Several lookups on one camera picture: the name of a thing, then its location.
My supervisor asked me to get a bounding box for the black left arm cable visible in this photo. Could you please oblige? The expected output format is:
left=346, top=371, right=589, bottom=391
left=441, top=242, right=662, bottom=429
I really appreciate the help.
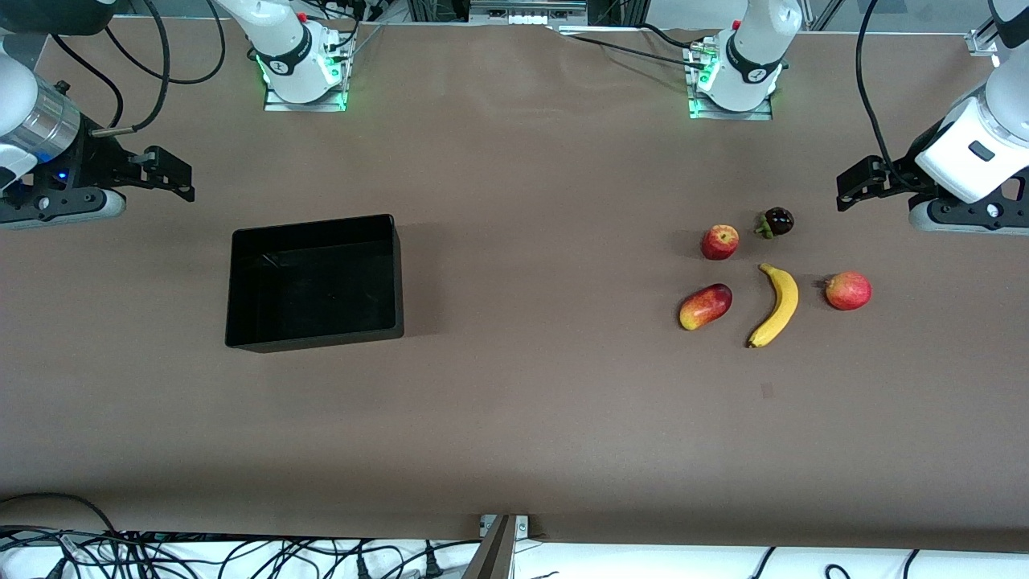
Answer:
left=854, top=0, right=925, bottom=194

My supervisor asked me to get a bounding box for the black rectangular plastic box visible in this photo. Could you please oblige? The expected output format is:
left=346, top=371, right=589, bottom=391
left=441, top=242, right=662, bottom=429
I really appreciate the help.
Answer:
left=225, top=213, right=404, bottom=353

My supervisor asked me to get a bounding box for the red yellow mango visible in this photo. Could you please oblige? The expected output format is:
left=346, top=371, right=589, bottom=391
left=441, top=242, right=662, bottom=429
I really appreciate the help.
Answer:
left=678, top=283, right=734, bottom=331

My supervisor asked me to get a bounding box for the yellow banana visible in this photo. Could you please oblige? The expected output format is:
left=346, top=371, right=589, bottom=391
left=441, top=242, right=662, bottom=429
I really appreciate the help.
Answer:
left=747, top=263, right=800, bottom=349

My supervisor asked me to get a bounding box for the small red yellow apple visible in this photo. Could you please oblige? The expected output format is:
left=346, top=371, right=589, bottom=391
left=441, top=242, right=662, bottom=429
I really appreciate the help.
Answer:
left=700, top=224, right=740, bottom=261

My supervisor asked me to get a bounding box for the grey connector panel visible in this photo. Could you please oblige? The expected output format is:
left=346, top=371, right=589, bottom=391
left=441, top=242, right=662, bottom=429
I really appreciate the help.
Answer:
left=469, top=0, right=589, bottom=27

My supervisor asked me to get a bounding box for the thin black cable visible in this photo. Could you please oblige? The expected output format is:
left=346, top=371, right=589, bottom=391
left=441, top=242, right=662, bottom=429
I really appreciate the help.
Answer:
left=48, top=34, right=126, bottom=129
left=105, top=0, right=229, bottom=85

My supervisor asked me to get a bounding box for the red round fruit with nub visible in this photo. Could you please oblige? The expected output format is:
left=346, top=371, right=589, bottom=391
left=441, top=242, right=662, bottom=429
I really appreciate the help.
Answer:
left=824, top=271, right=873, bottom=311

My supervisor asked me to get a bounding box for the dark purple mangosteen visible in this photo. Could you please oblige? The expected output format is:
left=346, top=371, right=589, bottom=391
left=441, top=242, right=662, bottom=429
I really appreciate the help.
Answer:
left=754, top=207, right=795, bottom=240

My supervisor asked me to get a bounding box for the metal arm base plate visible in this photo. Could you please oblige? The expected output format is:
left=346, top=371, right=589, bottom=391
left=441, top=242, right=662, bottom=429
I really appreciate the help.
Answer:
left=687, top=44, right=774, bottom=121
left=264, top=44, right=350, bottom=112

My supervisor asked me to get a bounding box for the thick black cable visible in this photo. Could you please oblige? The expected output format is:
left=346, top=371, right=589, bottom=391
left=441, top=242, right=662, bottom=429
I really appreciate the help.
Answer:
left=88, top=0, right=174, bottom=136

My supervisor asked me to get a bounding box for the dark angled post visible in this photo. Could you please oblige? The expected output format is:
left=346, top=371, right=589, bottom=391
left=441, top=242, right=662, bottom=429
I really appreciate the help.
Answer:
left=462, top=515, right=517, bottom=579

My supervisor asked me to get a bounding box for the brown table cover sheet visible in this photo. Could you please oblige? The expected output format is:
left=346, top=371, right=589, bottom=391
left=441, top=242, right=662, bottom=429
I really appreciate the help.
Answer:
left=0, top=16, right=1029, bottom=556

